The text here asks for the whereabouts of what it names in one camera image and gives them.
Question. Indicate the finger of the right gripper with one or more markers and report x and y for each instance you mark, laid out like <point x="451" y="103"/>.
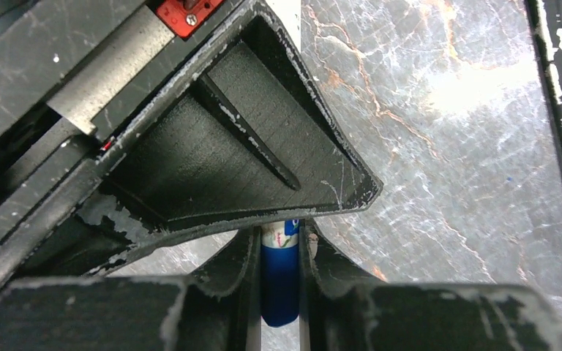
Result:
<point x="220" y="130"/>
<point x="69" y="246"/>

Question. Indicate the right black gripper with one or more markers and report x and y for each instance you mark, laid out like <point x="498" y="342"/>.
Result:
<point x="109" y="71"/>

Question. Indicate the solid blue pen cap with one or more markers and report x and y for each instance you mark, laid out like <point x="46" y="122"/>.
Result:
<point x="279" y="285"/>

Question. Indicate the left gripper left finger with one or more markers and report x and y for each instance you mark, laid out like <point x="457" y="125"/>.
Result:
<point x="216" y="307"/>

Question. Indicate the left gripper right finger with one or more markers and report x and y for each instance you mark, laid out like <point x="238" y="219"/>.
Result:
<point x="344" y="307"/>

